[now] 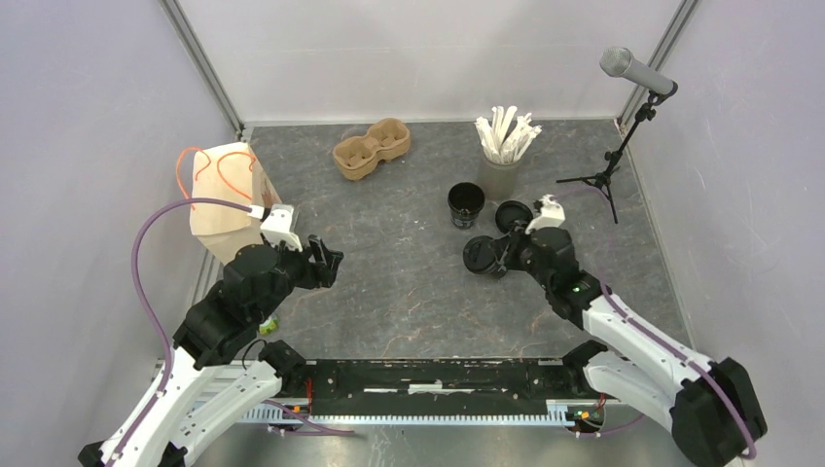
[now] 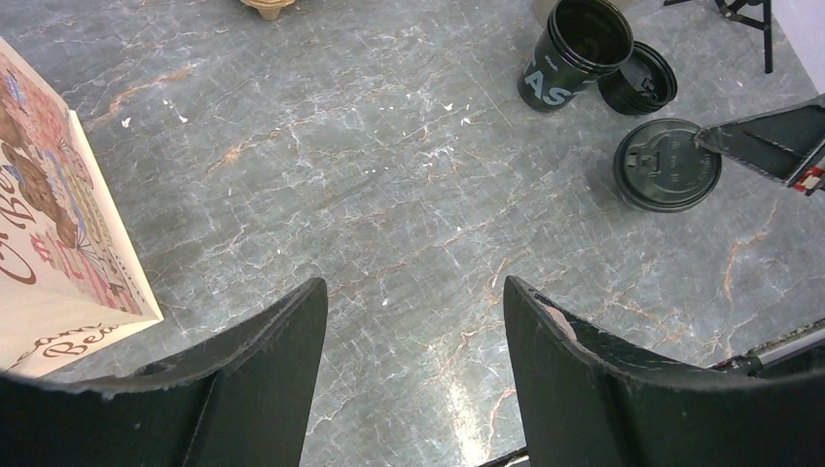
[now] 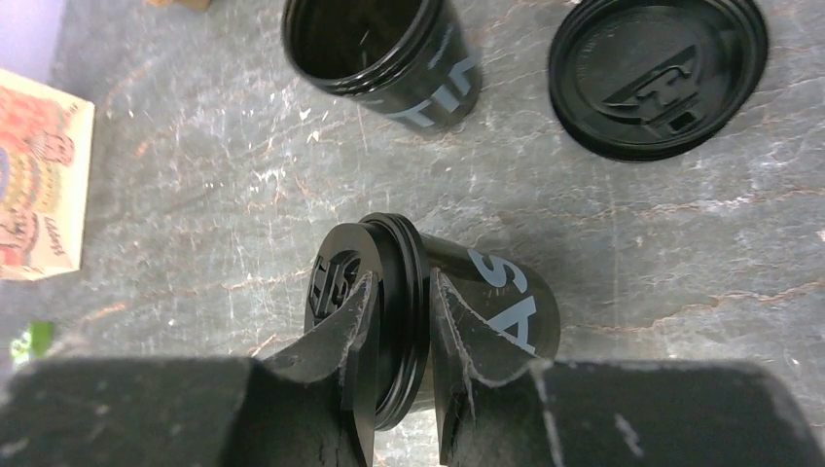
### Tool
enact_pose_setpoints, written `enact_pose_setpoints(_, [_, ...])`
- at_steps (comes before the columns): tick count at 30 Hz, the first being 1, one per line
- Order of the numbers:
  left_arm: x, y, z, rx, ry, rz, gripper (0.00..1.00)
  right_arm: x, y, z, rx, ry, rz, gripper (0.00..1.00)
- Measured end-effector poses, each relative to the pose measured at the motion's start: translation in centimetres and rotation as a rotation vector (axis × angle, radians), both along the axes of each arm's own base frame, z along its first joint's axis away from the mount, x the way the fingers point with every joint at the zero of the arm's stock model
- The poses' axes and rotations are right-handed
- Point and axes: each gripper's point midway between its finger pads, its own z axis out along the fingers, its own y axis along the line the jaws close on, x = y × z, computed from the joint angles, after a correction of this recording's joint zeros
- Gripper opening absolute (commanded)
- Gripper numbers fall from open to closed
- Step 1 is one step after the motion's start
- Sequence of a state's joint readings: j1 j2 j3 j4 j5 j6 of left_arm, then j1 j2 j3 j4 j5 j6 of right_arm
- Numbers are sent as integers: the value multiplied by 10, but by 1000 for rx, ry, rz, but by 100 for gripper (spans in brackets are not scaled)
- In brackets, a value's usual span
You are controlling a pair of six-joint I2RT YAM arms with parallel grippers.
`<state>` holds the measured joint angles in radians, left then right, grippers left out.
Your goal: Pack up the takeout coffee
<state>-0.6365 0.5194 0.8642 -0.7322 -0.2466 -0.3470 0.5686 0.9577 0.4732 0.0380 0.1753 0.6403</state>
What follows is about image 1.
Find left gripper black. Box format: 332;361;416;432
254;231;344;322

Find black plastic cup lid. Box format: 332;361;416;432
462;235;494;274

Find black coffee cup white lettering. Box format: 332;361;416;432
448;182;485;230

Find cardboard two-cup carrier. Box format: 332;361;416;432
332;118;412;181

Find brown paper bag orange handles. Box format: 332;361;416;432
175;142;282;265

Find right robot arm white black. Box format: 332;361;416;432
464;228;768;466

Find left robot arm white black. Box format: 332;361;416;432
78;235;344;466

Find grey straw holder cup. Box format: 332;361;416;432
477;157;521;200

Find small green toy box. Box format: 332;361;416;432
258;314;279;336

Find white wrapped straws bundle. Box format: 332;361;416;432
474;105;543;165

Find black microphone tripod stand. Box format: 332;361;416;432
556;90;667;225

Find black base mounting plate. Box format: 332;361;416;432
278;358;600;416

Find grey microphone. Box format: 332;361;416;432
599;47;678;96

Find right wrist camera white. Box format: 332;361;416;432
525;194;566;234

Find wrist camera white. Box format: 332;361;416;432
260;204;303;252
525;194;566;234

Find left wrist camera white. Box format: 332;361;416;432
260;204;303;252

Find white toothed cable rail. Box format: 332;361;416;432
238;404;604;428

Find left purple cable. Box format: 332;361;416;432
106;198;356;467

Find purple cable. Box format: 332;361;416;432
106;198;356;467
548;185;759;461

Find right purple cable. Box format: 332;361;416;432
548;185;759;461

